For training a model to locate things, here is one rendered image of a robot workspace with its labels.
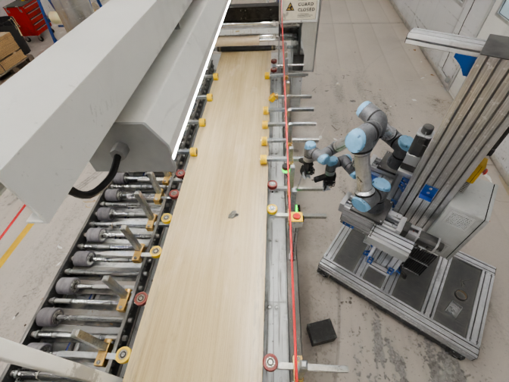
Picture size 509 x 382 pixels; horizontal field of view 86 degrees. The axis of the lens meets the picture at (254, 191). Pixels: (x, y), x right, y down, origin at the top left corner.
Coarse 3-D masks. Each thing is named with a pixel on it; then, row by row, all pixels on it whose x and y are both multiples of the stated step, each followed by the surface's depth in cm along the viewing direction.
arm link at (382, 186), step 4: (372, 180) 175; (376, 180) 172; (380, 180) 173; (384, 180) 173; (372, 184) 172; (376, 184) 170; (380, 184) 170; (384, 184) 170; (388, 184) 170; (376, 188) 169; (380, 188) 168; (384, 188) 168; (388, 188) 168; (380, 192) 169; (384, 192) 169; (388, 192) 171; (380, 196) 169; (384, 196) 171; (380, 200) 171; (384, 200) 177
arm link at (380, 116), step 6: (378, 114) 170; (384, 114) 170; (372, 120) 172; (378, 120) 170; (384, 120) 170; (384, 126) 170; (384, 132) 173; (348, 168) 197; (354, 168) 193; (354, 174) 193
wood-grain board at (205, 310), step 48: (240, 96) 315; (240, 144) 259; (192, 192) 223; (240, 192) 220; (192, 240) 193; (240, 240) 191; (192, 288) 171; (240, 288) 169; (144, 336) 154; (192, 336) 153; (240, 336) 152
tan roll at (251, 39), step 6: (222, 36) 380; (228, 36) 379; (234, 36) 379; (240, 36) 378; (246, 36) 377; (252, 36) 376; (258, 36) 376; (216, 42) 382; (222, 42) 381; (228, 42) 381; (234, 42) 380; (240, 42) 380; (246, 42) 380; (252, 42) 379; (258, 42) 379
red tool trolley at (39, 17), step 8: (16, 0) 677; (32, 0) 672; (8, 8) 645; (16, 8) 645; (24, 8) 649; (32, 8) 671; (16, 16) 657; (24, 16) 657; (32, 16) 670; (40, 16) 696; (24, 24) 671; (32, 24) 671; (40, 24) 695; (24, 32) 683; (32, 32) 683; (40, 32) 694; (40, 40) 703
